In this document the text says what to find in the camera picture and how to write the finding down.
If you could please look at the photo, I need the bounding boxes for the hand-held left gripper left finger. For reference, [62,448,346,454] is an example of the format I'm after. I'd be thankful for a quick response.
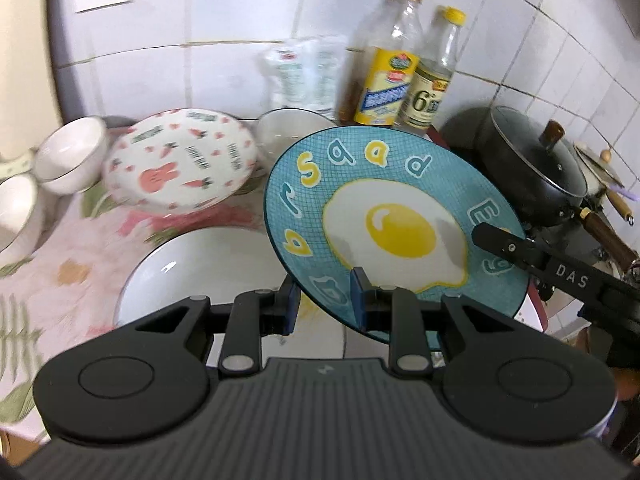
[135,274,301,376]

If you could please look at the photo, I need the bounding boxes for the white plate with dark rim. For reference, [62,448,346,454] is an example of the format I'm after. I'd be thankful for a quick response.
[114,227,386,361]

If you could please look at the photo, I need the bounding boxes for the rabbit print plate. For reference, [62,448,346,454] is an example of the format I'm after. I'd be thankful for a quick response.
[102,108,259,214]

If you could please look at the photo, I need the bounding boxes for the white dish with green rim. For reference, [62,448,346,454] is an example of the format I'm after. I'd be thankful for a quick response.
[0,152,36,183]

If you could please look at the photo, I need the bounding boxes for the clear plastic bag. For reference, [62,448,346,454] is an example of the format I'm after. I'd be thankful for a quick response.
[260,35,348,118]

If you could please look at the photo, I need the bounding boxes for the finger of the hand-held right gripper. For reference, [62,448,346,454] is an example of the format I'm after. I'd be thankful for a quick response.
[472,224,556,286]

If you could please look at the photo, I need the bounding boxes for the floral tablecloth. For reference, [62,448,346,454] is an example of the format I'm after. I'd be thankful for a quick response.
[0,125,351,426]

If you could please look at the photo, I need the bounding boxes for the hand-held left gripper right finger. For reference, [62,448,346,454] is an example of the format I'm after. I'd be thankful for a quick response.
[351,267,506,376]

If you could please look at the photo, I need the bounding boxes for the cardboard box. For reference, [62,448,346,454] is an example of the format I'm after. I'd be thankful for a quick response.
[0,425,46,461]

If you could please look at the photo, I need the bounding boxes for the black pot with wooden handle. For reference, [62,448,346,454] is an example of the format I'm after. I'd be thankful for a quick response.
[475,107,640,268]

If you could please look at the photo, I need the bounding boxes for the small cream pot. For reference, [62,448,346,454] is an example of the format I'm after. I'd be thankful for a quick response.
[574,140,636,223]

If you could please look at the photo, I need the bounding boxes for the white ribbed bowl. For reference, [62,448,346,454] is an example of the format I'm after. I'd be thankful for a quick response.
[255,109,341,161]

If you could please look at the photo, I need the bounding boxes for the yellow cap vinegar bottle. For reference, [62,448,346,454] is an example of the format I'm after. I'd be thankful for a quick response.
[395,6,467,128]

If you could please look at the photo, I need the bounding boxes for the yellow label oil bottle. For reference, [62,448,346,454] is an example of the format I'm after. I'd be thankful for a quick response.
[340,0,425,128]

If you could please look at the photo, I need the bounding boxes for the white bowl with dark rim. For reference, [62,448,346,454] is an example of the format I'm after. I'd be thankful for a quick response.
[34,116,109,196]
[0,175,46,266]

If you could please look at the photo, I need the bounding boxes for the glass pot lid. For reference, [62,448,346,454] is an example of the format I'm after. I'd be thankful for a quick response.
[490,106,588,197]

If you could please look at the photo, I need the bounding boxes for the blue fried egg plate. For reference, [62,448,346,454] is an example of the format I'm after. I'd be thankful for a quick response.
[263,126,531,346]

